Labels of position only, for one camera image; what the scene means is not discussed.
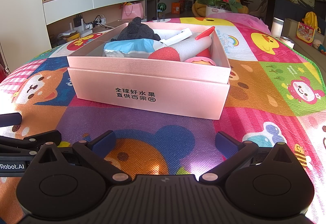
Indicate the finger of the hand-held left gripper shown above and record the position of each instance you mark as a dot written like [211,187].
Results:
[11,120]
[51,137]

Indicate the pink shopping bag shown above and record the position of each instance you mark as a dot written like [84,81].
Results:
[133,10]

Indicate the pink cardboard box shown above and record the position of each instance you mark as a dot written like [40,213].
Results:
[152,81]

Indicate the blue white wet wipes pack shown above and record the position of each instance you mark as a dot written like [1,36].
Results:
[130,47]

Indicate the white tumbler cup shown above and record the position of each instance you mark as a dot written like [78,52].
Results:
[276,27]

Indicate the orange box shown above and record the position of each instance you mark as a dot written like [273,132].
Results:
[177,7]

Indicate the yellow bag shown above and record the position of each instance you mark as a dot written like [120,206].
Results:
[312,19]

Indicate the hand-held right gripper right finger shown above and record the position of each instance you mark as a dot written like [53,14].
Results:
[226,142]

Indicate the yellow shelf item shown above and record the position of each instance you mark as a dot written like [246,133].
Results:
[68,36]

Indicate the small plush toy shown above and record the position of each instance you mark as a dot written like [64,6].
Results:
[320,46]

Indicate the watermelon ball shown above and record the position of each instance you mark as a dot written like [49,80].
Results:
[161,6]

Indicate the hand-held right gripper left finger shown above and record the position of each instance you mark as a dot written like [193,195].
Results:
[101,141]

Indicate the white wall cabinet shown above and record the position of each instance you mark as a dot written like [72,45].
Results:
[71,1]

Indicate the colourful toy box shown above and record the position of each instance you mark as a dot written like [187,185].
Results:
[305,34]

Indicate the pink round face toy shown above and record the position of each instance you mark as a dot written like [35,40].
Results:
[201,62]

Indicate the red white foam stick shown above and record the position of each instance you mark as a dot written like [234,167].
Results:
[188,48]

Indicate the white plastic device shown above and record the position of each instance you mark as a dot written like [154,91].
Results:
[178,35]

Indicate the colourful cartoon play mat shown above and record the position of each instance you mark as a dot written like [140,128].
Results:
[254,86]

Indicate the black router box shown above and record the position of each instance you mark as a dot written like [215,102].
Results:
[78,22]

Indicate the black plush toy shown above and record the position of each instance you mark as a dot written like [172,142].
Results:
[135,31]

